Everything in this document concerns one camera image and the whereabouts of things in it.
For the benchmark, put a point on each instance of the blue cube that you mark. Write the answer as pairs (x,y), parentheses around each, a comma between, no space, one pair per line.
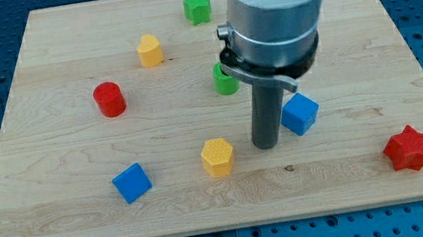
(299,113)
(132,183)

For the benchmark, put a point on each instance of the light wooden board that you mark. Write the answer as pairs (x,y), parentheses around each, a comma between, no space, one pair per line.
(59,154)

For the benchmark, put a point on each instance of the red star block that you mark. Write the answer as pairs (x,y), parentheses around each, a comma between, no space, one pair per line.
(405,149)

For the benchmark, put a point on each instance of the yellow heart block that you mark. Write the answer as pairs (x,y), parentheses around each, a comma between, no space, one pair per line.
(149,51)

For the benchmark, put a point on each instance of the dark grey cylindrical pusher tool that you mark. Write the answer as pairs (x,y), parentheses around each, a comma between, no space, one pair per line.
(266,115)

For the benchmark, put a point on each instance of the red cylinder block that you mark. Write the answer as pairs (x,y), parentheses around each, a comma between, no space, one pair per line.
(109,98)

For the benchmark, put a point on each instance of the yellow hexagon block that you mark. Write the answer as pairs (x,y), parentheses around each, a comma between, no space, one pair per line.
(218,157)

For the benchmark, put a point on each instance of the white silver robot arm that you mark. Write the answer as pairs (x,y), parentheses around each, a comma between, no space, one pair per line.
(269,43)

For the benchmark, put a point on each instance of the green star block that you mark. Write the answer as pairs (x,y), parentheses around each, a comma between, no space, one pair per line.
(197,11)

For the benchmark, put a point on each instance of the green cylinder block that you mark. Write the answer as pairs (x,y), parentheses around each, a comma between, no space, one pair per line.
(223,83)

